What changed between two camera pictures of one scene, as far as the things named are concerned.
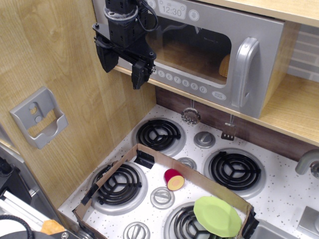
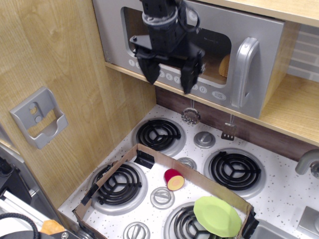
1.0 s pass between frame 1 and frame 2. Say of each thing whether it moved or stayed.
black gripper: moved
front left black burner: stayed
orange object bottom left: stayed
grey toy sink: stayed
